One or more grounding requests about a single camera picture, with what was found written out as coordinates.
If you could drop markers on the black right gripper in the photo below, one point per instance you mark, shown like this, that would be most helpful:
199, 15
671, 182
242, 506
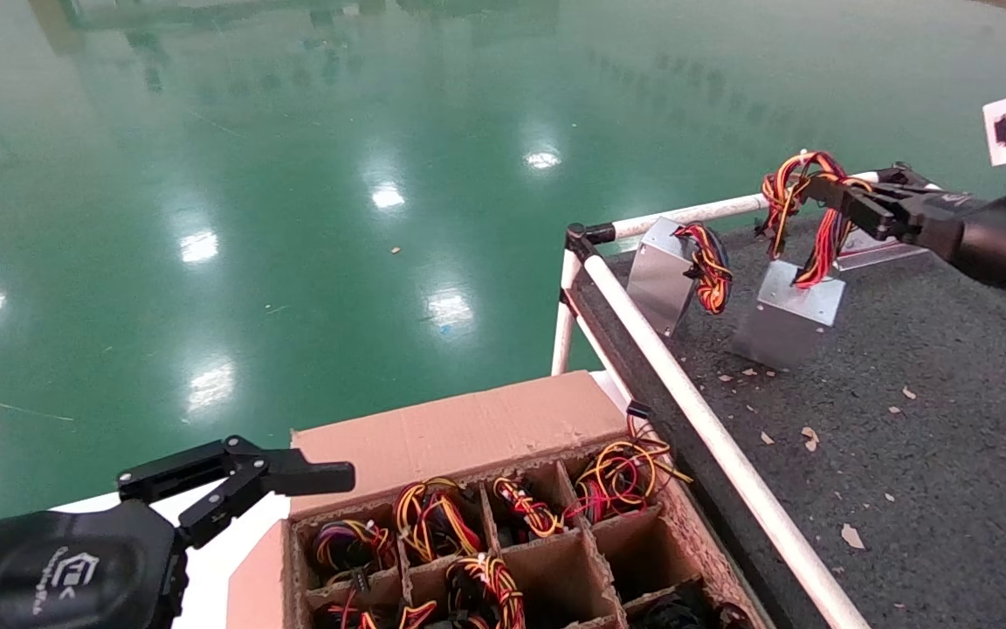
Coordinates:
1001, 240

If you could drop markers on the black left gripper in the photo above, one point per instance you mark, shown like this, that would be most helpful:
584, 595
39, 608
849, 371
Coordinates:
58, 577

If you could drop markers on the brown cardboard divider box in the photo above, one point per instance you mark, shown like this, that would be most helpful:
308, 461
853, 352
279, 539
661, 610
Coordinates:
459, 432

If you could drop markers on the black pipe corner connector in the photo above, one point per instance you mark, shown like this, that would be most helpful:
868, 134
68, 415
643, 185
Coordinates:
584, 238
903, 171

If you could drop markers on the clear acrylic sign holder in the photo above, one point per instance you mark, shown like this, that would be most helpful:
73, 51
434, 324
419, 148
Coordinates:
870, 255

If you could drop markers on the thin white brace pipe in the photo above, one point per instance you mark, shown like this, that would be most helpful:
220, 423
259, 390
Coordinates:
596, 348

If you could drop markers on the dark power supply unit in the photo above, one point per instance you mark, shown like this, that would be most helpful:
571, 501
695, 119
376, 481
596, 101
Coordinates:
682, 611

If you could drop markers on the long white frame pipe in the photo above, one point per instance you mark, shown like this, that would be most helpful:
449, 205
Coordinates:
686, 393

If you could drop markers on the white frame leg pipe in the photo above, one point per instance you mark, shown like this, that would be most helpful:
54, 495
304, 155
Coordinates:
566, 332

